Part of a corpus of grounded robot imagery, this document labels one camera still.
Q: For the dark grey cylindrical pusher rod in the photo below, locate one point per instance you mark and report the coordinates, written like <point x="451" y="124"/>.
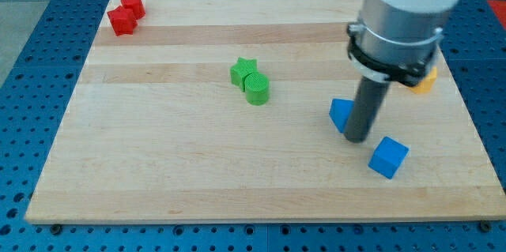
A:
<point x="368" y="100"/>

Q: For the blue triangle block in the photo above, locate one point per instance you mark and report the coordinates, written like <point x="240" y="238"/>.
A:
<point x="339" y="112"/>

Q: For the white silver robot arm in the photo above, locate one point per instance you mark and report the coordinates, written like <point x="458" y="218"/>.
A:
<point x="391" y="41"/>

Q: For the yellow block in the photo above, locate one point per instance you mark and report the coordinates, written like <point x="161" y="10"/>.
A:
<point x="426" y="84"/>

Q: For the blue cube block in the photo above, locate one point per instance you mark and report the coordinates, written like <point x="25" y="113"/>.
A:
<point x="388" y="157"/>

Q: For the green cylinder block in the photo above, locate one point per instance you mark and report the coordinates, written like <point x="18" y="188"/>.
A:
<point x="257" y="88"/>

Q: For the green star block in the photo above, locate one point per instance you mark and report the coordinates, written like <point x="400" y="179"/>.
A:
<point x="241" y="70"/>

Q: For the wooden board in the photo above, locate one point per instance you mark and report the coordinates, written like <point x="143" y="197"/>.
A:
<point x="156" y="133"/>

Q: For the red cylinder block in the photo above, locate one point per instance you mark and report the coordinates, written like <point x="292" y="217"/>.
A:
<point x="136" y="6"/>

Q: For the red pentagon block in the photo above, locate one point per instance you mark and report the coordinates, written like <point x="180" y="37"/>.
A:
<point x="122" y="20"/>

